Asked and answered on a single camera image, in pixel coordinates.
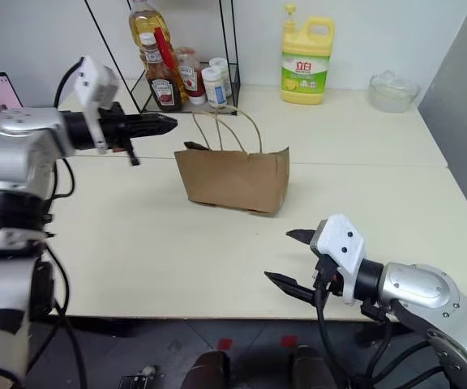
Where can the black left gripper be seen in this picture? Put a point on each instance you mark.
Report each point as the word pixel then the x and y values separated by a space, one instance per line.
pixel 115 127

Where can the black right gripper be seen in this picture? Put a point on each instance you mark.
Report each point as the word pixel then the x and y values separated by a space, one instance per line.
pixel 326 279

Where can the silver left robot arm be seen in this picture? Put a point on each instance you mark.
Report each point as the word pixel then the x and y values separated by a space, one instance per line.
pixel 14 162

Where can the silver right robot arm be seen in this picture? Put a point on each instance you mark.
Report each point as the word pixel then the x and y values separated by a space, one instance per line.
pixel 416 283

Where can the brown paper bag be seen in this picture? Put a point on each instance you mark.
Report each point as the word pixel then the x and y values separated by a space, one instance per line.
pixel 233 180

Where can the dark sauce bottle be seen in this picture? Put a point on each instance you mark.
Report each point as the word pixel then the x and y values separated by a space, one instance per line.
pixel 164 91

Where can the red ketchup bottle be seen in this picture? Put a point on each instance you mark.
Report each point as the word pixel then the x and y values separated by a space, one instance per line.
pixel 191 81

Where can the white seasoning jar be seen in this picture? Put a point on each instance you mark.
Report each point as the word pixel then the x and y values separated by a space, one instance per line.
pixel 214 87
pixel 223 69

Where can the clear cooking oil bottle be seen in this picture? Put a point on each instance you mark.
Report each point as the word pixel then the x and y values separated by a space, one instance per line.
pixel 144 24

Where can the dark rounded shape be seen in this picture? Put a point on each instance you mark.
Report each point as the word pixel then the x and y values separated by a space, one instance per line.
pixel 207 370
pixel 310 368

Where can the yellow detergent bottle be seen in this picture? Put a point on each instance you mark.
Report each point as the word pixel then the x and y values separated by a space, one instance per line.
pixel 304 69

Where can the clear glass bowl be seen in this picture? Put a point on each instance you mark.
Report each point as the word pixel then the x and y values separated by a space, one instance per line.
pixel 393 93

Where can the small metal floor fixture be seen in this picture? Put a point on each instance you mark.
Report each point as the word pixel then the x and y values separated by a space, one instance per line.
pixel 142 379

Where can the grey partition panel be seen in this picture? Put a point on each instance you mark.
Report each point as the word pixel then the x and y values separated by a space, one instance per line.
pixel 460 101

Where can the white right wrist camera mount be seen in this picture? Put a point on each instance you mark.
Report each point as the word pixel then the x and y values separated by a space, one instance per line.
pixel 345 243

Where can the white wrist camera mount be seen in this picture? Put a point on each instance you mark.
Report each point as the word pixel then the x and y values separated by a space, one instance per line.
pixel 93 79
pixel 345 243

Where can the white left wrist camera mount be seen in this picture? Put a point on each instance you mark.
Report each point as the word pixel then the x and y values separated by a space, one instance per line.
pixel 93 79

